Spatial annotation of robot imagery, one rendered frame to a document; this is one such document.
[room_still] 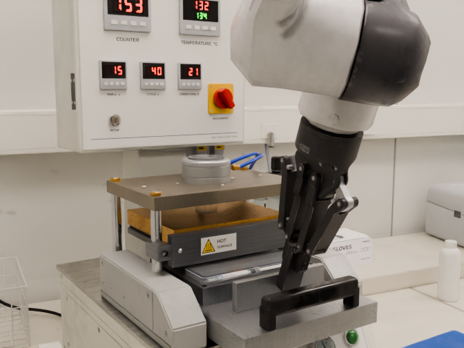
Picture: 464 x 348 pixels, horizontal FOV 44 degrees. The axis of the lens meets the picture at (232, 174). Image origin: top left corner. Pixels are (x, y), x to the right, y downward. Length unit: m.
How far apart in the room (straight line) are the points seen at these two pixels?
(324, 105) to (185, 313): 0.31
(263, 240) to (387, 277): 0.68
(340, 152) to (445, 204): 1.22
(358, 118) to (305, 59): 0.14
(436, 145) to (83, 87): 1.32
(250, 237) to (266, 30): 0.43
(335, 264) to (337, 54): 0.45
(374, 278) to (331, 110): 0.90
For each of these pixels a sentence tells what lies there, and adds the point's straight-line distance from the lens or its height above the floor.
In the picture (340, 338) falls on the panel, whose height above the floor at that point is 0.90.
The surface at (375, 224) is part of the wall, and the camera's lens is 1.88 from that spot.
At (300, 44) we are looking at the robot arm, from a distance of 0.52.
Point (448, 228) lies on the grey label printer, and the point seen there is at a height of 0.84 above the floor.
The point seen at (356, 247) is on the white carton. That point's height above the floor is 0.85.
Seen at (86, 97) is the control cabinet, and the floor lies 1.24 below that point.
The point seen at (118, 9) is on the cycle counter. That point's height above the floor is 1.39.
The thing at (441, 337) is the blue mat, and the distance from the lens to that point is 1.30.
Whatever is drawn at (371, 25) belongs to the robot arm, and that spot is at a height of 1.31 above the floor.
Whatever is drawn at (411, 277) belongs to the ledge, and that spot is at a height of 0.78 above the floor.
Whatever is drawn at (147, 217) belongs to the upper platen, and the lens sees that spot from 0.91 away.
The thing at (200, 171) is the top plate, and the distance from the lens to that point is 0.89.
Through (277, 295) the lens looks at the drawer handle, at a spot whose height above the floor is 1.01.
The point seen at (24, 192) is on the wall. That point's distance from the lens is 1.44.
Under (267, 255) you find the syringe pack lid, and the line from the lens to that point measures 0.89.
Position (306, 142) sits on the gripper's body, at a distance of 0.66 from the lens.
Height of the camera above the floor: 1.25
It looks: 8 degrees down
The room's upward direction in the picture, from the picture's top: straight up
